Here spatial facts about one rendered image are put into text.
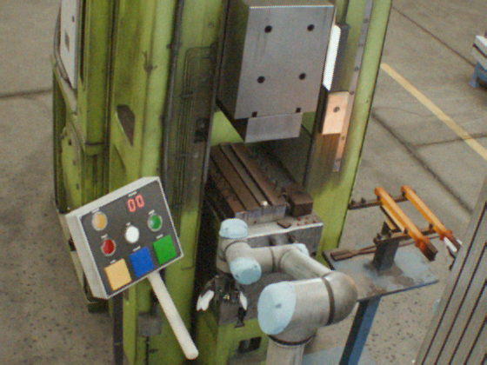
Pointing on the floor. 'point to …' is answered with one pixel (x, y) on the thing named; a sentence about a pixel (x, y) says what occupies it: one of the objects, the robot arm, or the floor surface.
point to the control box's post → (117, 328)
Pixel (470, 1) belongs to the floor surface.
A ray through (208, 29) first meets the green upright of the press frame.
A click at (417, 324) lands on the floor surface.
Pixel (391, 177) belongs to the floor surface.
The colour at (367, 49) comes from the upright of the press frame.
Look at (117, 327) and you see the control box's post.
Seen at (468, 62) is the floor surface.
